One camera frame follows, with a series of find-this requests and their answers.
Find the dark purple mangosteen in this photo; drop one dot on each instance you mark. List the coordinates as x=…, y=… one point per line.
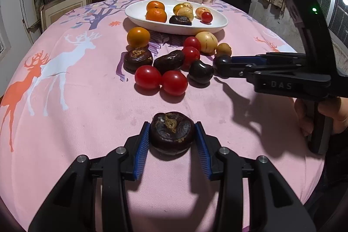
x=138, y=58
x=171, y=137

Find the white oval plate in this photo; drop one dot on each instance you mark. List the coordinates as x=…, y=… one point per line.
x=136, y=13

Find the red cherry tomato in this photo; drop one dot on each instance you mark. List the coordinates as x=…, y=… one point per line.
x=148, y=76
x=192, y=42
x=190, y=55
x=174, y=82
x=207, y=17

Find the smooth orange round fruit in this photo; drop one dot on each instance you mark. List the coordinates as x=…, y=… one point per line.
x=138, y=36

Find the orange mandarin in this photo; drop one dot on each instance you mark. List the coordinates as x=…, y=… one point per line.
x=156, y=16
x=155, y=5

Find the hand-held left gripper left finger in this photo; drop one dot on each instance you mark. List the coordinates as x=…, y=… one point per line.
x=142, y=150

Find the dark purple plum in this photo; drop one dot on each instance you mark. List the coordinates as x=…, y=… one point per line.
x=201, y=71
x=220, y=59

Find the light wood framed panel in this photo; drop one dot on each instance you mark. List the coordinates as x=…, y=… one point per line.
x=62, y=9

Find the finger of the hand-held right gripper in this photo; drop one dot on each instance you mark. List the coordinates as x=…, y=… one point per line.
x=285, y=85
x=244, y=59

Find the pale yellow round fruit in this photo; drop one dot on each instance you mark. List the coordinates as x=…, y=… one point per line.
x=186, y=14
x=206, y=42
x=201, y=11

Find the pink deer print tablecloth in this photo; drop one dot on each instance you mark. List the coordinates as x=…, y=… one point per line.
x=95, y=101

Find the person's right hand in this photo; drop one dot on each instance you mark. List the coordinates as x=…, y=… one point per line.
x=339, y=115

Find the small olive brown fruit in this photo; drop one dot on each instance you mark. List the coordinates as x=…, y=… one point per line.
x=223, y=49

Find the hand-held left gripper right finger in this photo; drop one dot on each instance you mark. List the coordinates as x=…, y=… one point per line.
x=202, y=150

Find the small yellow tomato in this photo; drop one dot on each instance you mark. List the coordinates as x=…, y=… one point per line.
x=178, y=8

